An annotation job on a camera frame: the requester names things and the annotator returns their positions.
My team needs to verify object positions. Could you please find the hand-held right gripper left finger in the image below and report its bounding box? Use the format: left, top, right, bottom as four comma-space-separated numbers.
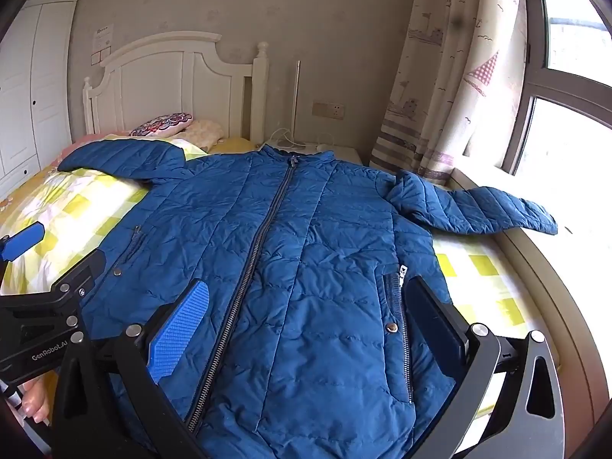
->
50, 278, 211, 459

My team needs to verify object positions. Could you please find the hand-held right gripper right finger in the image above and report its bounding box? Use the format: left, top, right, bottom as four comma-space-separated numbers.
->
404, 275, 567, 459

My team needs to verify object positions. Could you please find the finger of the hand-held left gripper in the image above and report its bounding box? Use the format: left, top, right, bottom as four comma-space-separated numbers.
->
0, 222, 46, 265
48, 249, 107, 303

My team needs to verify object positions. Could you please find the blue quilted jacket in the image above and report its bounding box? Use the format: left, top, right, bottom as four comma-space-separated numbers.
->
57, 138, 559, 459

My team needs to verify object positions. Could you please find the person's left hand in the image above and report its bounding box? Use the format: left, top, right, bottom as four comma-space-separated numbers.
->
21, 375, 51, 424

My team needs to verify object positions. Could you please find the yellow checked bed sheet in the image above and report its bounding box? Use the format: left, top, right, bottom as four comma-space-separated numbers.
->
0, 138, 531, 422

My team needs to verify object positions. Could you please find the beige window sill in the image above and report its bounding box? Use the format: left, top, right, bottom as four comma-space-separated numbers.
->
449, 166, 612, 441

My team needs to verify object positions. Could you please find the pink blanket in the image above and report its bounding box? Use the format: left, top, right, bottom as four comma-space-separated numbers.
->
57, 130, 132, 161

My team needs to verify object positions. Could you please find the white wardrobe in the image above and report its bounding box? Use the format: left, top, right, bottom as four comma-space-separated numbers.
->
0, 0, 82, 193

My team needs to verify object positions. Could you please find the floral patterned pillow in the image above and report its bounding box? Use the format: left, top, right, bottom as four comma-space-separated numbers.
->
128, 112, 194, 137

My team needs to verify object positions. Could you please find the yellow pillow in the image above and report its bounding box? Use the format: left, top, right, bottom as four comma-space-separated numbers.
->
217, 136, 262, 155

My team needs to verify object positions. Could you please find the white nightstand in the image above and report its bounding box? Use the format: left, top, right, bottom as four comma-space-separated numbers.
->
256, 141, 363, 167

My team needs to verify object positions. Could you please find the white wooden headboard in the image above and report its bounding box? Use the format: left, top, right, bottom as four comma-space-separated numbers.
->
82, 33, 269, 145

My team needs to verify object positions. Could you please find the printed curtain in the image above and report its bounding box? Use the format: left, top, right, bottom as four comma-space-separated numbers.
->
369, 0, 532, 188

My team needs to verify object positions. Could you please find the thin metal pole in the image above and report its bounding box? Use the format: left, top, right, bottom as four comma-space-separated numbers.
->
293, 60, 302, 144

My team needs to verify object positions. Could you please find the paper wall notice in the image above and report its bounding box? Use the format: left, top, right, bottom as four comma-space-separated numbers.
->
90, 24, 115, 65

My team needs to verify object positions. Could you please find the white cable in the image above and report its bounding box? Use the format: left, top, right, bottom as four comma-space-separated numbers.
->
267, 127, 308, 147

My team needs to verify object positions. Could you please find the dark window frame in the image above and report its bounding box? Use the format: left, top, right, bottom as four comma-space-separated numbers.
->
506, 0, 612, 177

